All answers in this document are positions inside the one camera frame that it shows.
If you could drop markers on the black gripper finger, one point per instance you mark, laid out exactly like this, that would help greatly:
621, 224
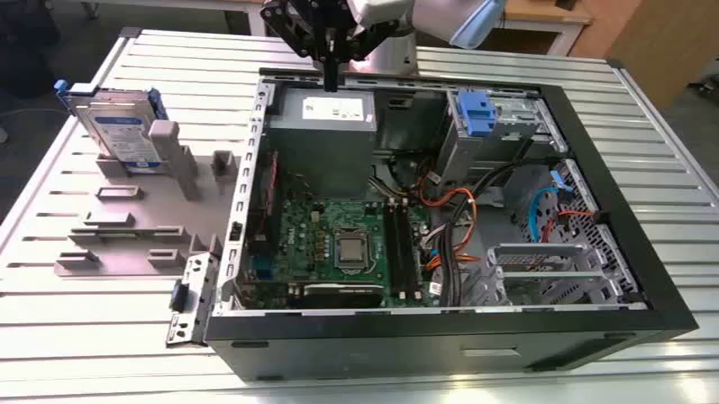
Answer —
367, 42
286, 29

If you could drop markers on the hard disk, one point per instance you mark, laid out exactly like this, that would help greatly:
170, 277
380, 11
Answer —
120, 134

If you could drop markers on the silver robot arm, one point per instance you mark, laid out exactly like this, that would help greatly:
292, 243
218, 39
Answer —
393, 54

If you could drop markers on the blue drive latch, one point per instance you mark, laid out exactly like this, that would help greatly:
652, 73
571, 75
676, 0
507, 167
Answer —
473, 105

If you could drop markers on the grey power supply unit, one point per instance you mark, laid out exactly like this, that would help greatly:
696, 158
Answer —
320, 160

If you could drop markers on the metal drive cage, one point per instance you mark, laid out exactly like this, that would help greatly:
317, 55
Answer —
493, 147

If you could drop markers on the green motherboard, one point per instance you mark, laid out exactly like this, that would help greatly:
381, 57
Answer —
303, 219

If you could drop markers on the silver CPU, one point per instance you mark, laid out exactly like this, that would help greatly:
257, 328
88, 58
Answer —
352, 249

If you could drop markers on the black RAM slot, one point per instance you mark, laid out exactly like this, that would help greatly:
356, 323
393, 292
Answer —
407, 252
392, 252
415, 252
400, 252

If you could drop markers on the grey parts rack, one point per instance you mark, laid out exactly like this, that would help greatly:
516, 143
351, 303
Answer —
140, 210

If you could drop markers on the wooden cabinet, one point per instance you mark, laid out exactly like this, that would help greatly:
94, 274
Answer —
663, 42

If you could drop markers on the CPU socket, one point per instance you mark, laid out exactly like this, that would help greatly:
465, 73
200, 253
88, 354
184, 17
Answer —
353, 267

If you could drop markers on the black graphics card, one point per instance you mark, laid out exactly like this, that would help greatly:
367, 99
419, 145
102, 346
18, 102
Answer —
343, 294

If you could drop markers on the small dark latch knob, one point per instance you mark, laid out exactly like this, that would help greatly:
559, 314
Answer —
180, 296

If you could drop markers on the black PC case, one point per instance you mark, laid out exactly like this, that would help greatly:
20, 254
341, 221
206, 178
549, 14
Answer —
393, 349

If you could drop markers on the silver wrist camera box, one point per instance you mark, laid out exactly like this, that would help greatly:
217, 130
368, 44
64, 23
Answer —
381, 17

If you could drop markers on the grey metal hinged bracket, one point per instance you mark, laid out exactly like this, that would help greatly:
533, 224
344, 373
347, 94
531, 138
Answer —
196, 294

